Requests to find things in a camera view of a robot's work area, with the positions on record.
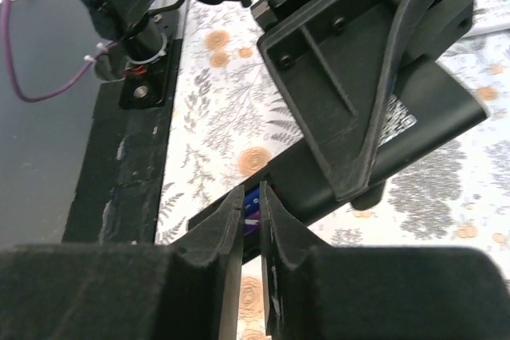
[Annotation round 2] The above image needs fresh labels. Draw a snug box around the floral table mat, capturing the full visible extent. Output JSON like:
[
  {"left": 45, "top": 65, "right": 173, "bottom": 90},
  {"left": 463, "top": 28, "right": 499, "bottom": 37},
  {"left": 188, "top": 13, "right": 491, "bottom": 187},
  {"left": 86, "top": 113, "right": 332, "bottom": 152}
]
[{"left": 153, "top": 0, "right": 510, "bottom": 340}]

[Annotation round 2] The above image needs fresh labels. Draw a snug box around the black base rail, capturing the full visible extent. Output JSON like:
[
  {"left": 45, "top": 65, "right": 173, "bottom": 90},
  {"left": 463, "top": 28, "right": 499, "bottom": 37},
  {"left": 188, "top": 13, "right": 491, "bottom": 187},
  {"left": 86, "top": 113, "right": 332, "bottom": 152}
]
[{"left": 62, "top": 9, "right": 186, "bottom": 244}]

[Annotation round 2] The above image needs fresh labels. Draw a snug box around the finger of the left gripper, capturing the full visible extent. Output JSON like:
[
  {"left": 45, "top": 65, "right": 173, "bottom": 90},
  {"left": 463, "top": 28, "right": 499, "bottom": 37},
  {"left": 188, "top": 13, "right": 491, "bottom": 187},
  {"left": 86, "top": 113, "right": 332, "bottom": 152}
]
[
  {"left": 372, "top": 0, "right": 474, "bottom": 189},
  {"left": 258, "top": 7, "right": 394, "bottom": 199}
]

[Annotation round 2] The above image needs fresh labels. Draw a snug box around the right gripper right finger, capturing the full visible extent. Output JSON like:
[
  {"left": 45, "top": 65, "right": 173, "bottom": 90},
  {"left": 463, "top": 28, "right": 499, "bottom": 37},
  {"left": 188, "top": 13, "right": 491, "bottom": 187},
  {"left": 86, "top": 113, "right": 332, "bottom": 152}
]
[{"left": 260, "top": 183, "right": 509, "bottom": 339}]

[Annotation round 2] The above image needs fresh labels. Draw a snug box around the slim black remote control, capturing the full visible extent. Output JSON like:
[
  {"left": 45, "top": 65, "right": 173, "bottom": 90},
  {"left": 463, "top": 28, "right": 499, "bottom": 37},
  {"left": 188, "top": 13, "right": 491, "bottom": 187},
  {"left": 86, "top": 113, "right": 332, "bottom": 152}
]
[{"left": 186, "top": 55, "right": 490, "bottom": 265}]

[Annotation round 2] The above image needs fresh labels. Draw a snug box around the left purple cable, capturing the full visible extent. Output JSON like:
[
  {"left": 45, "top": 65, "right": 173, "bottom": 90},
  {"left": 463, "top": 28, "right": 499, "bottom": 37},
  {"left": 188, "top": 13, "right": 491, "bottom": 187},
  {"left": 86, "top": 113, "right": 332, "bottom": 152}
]
[{"left": 0, "top": 0, "right": 120, "bottom": 103}]

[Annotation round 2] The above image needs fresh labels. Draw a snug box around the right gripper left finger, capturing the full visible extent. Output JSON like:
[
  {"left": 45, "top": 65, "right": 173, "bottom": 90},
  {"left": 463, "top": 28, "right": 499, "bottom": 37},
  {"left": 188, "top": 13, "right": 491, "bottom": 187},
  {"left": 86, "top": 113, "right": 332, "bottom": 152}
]
[{"left": 1, "top": 186, "right": 245, "bottom": 339}]

